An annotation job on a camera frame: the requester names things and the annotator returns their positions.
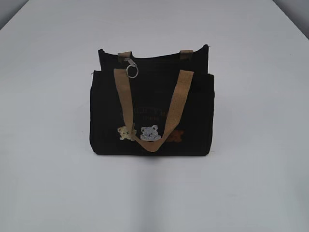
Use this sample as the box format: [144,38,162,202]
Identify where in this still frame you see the black canvas tote bag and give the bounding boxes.
[89,45,215,156]

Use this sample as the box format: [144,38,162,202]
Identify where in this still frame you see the silver zipper pull with ring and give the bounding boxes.
[124,58,139,79]

